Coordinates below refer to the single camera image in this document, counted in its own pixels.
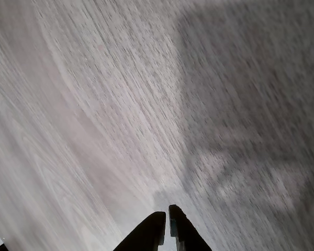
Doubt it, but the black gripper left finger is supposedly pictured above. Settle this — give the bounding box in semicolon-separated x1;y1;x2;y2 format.
114;211;166;251

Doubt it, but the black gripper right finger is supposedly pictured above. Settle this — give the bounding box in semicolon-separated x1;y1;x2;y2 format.
168;204;211;251

